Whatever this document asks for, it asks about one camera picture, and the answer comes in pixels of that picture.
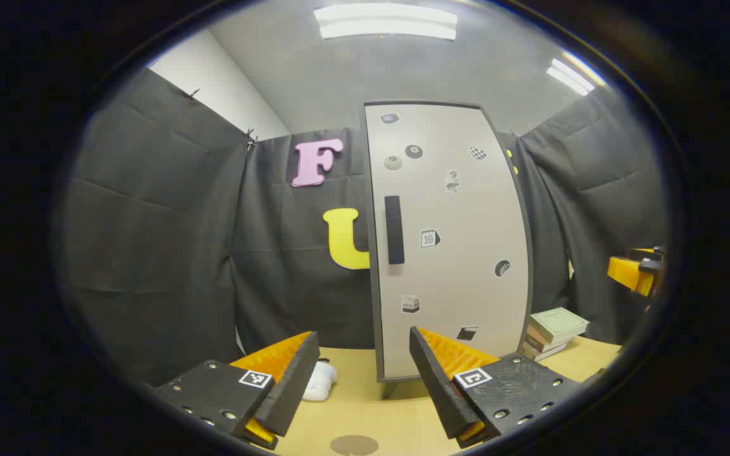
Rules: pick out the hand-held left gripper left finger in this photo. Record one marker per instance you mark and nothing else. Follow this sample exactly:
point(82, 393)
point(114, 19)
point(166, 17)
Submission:
point(292, 386)

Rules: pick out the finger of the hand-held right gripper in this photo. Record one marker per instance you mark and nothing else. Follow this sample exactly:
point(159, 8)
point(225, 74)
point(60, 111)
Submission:
point(628, 272)

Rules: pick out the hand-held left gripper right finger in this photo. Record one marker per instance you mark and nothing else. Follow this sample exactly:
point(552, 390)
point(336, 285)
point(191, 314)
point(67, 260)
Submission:
point(438, 392)

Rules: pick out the grey cabinet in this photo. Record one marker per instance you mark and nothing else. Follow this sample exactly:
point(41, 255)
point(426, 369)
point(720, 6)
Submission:
point(388, 389)

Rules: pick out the white cabinet door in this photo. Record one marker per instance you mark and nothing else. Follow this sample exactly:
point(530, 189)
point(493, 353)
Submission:
point(454, 285)

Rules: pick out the green book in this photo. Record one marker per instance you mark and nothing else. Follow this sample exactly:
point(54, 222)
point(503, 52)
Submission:
point(558, 323)

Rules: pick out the brown book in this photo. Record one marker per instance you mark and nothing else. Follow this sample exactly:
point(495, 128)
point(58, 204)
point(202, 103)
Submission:
point(539, 344)

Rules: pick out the small ceiling light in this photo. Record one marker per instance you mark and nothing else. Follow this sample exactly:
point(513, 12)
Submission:
point(569, 77)

